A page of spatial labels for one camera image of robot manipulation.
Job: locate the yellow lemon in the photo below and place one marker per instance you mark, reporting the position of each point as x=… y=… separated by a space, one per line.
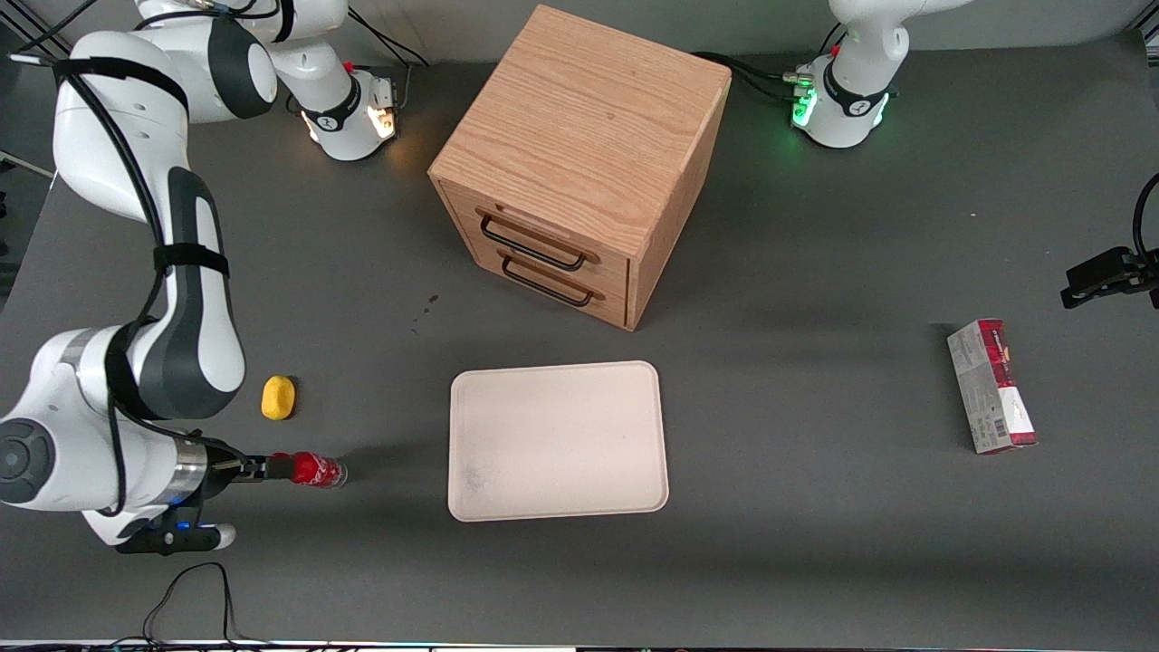
x=279 y=398

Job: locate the red soda can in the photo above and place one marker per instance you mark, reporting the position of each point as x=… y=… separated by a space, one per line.
x=317 y=471

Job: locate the red tartan cardboard box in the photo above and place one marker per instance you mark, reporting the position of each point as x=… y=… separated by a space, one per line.
x=991 y=385

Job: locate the wooden drawer front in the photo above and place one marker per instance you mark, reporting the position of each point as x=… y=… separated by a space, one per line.
x=543 y=226
x=579 y=303

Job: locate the wooden two-drawer cabinet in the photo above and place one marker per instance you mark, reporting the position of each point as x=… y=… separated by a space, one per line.
x=589 y=118

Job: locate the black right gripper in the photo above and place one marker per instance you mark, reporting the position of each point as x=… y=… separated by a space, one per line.
x=220 y=468

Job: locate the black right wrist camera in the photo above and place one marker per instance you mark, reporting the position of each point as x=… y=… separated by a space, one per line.
x=172 y=541

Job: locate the beige rectangular tray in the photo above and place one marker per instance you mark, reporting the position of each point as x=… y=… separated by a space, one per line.
x=557 y=439

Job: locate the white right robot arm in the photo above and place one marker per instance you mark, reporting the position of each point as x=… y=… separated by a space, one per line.
x=90 y=136

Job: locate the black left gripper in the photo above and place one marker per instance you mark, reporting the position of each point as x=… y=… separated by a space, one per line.
x=1106 y=275

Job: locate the black aluminium frame bar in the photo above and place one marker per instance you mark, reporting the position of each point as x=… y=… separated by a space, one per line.
x=23 y=34

